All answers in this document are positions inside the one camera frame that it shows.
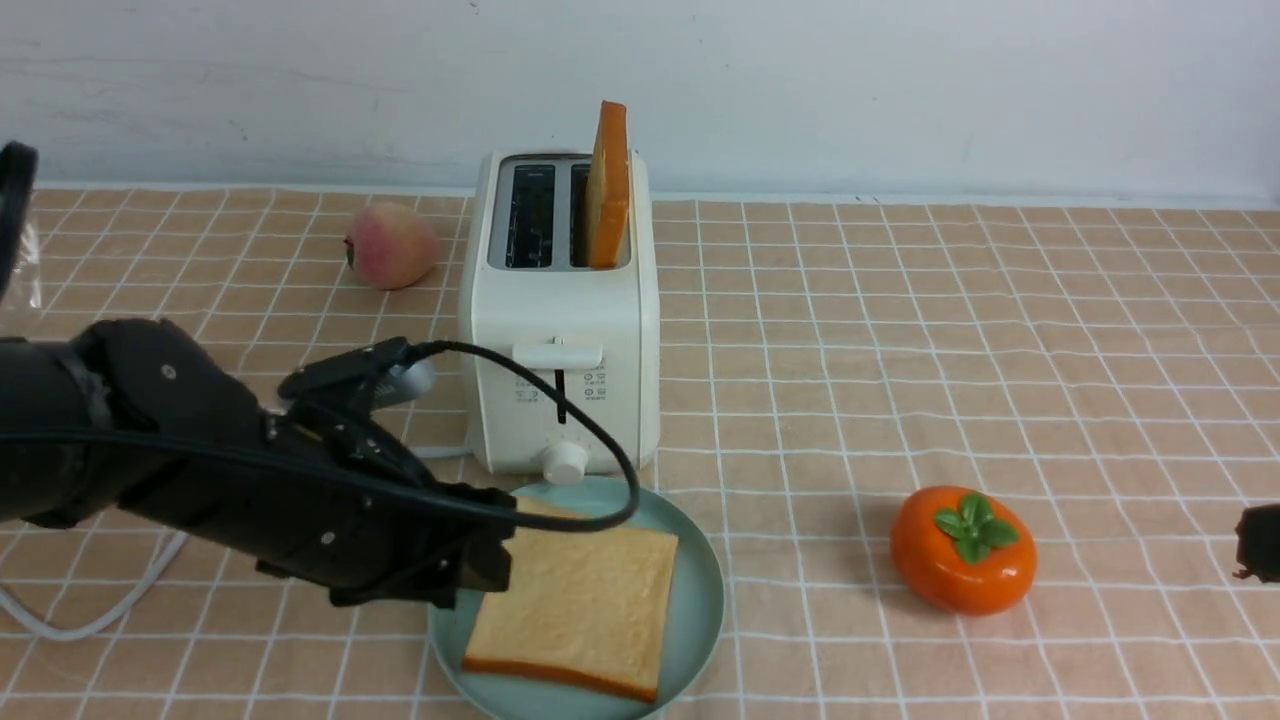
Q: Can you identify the black right arm gripper tip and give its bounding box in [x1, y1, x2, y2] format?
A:
[1233, 503, 1280, 583]

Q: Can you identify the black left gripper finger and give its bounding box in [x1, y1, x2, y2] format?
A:
[428, 519, 516, 609]

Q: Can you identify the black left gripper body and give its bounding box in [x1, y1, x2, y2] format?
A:
[180, 404, 471, 609]

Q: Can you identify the toast slice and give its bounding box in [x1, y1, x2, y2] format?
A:
[585, 101, 631, 269]
[461, 527, 678, 703]

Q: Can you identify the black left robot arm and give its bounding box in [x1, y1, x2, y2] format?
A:
[1, 319, 515, 609]

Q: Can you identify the light green round plate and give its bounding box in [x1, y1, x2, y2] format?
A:
[429, 489, 726, 719]

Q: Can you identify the pink peach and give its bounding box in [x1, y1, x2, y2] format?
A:
[344, 202, 442, 291]

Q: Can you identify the white two-slot toaster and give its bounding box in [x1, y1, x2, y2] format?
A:
[456, 152, 660, 484]

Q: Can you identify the orange persimmon with green leaf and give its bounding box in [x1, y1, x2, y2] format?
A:
[890, 486, 1039, 616]

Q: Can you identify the orange checkered tablecloth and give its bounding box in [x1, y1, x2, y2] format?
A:
[3, 188, 1279, 719]

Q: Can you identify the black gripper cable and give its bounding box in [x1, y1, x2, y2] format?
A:
[0, 340, 641, 534]

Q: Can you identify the white toaster power cable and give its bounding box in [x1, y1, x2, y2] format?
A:
[0, 445, 471, 642]

